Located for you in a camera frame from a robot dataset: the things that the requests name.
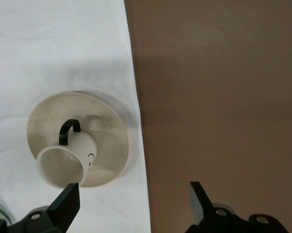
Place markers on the beige plate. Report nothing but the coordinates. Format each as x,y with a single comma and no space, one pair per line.
112,150

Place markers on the green plate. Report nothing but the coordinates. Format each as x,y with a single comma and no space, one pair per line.
0,211

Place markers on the white cloth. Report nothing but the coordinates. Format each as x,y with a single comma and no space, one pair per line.
58,48

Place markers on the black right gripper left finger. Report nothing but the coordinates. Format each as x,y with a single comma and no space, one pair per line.
67,206

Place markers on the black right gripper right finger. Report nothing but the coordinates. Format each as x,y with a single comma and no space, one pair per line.
199,201

